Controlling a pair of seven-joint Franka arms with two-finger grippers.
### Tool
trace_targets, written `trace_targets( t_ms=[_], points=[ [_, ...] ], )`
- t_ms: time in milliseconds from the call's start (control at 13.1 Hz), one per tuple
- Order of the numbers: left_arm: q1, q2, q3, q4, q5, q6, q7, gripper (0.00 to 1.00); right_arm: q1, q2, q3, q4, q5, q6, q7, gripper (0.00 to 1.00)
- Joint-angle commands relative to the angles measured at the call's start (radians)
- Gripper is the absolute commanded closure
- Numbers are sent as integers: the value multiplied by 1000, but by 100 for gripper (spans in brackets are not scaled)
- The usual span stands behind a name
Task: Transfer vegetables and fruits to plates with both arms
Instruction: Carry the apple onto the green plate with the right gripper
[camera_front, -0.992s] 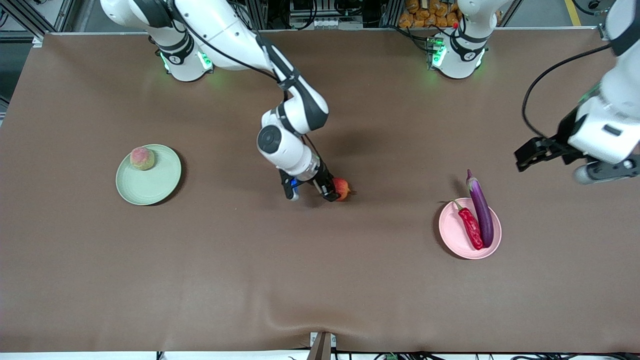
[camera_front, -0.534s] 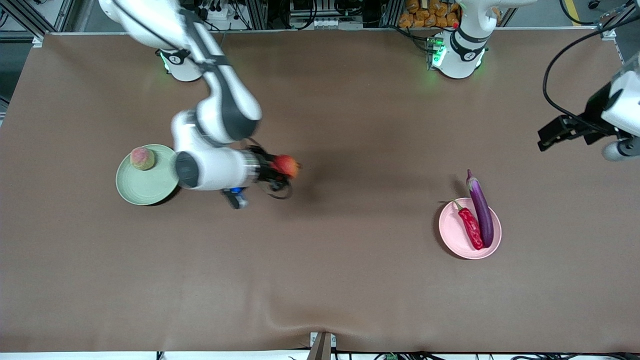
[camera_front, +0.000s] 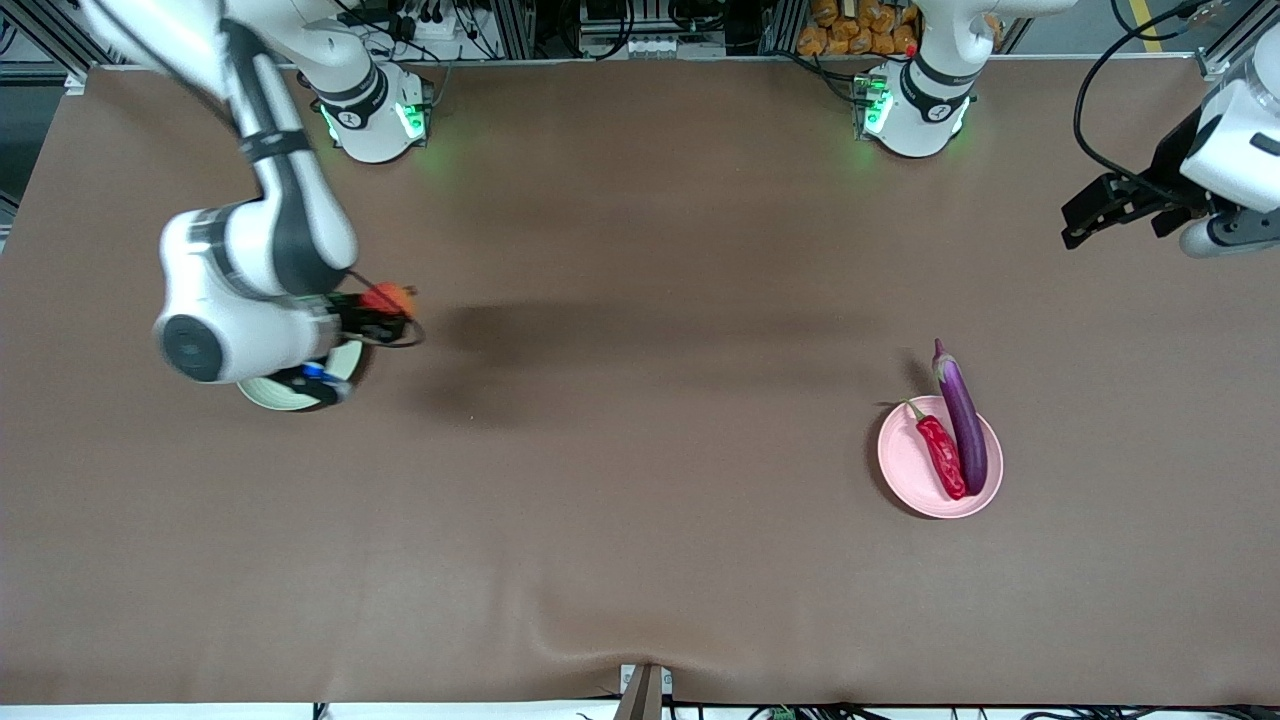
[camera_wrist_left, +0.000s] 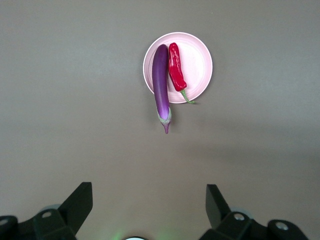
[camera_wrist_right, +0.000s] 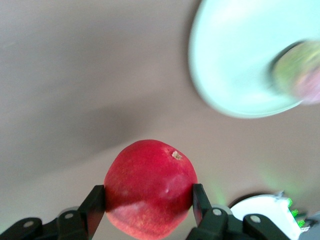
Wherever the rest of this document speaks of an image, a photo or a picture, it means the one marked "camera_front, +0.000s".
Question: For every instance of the white power strip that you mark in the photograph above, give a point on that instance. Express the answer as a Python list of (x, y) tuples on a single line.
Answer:
[(440, 25)]

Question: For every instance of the brown table cloth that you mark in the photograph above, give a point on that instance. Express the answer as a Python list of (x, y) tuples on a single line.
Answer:
[(600, 550)]

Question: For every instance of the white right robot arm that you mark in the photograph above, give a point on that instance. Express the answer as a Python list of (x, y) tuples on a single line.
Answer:
[(250, 255)]

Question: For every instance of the pink round plate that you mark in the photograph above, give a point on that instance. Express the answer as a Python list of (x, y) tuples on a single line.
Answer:
[(895, 465)]

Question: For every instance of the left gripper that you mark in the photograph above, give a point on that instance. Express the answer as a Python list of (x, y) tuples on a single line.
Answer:
[(1169, 162)]

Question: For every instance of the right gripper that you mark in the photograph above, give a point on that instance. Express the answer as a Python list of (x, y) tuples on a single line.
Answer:
[(352, 313)]

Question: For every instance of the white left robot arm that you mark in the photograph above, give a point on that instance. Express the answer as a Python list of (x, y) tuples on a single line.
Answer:
[(925, 110)]

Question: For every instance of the orange objects pile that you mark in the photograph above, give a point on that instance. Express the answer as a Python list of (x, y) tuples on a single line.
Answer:
[(860, 28)]

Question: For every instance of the red chili pepper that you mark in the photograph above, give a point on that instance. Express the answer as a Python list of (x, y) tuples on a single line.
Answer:
[(940, 450)]

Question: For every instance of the aluminium frame post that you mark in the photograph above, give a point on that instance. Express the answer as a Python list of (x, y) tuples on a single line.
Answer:
[(1235, 40)]

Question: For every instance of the metal table clamp bracket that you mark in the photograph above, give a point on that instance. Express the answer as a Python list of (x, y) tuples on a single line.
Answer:
[(642, 692)]

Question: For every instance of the purple eggplant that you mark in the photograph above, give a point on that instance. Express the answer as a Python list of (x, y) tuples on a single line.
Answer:
[(962, 420)]

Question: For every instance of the red yellow apple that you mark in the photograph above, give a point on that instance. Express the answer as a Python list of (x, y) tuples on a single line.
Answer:
[(388, 298)]

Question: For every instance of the pale green round plate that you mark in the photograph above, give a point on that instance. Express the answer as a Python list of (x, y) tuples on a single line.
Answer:
[(270, 398)]

